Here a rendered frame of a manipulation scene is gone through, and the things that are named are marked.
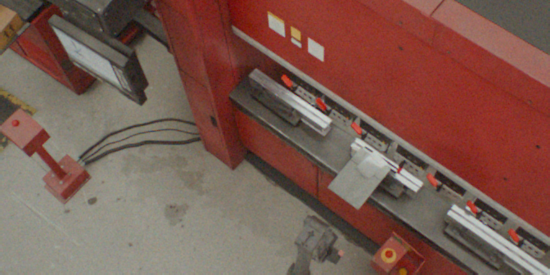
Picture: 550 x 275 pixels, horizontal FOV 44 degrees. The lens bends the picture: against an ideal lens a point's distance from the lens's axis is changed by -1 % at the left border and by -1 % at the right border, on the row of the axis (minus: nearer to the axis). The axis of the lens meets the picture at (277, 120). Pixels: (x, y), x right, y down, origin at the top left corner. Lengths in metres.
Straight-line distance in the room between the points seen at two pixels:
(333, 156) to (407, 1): 1.44
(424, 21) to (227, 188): 2.45
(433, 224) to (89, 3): 1.87
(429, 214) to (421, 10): 1.45
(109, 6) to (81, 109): 2.16
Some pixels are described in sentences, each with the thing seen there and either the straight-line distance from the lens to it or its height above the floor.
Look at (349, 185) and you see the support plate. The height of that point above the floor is 1.00.
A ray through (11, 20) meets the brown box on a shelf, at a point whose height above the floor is 1.09.
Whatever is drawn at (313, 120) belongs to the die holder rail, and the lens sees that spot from 3.43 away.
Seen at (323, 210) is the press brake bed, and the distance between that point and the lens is 4.21.
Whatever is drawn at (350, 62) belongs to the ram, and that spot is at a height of 1.73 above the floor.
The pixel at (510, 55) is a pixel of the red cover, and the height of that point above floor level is 2.30.
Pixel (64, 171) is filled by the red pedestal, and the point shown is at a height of 0.16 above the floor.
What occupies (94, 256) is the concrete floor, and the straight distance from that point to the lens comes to 4.38.
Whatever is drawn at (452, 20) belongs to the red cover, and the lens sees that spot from 2.15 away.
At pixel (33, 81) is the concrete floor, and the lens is 5.05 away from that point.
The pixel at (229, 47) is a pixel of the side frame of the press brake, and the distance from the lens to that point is 3.33.
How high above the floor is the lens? 4.03
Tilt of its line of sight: 63 degrees down
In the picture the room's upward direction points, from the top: 6 degrees counter-clockwise
